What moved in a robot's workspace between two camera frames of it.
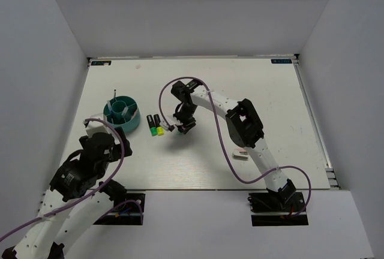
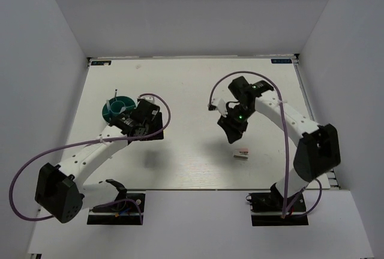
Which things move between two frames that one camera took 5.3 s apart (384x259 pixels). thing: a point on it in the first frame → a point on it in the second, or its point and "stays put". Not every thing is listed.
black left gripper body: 115,156 → 151,125
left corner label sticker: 101,63 stays put
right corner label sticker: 281,61 stays put
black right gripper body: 185,117 → 237,118
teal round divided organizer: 123,111 stays put
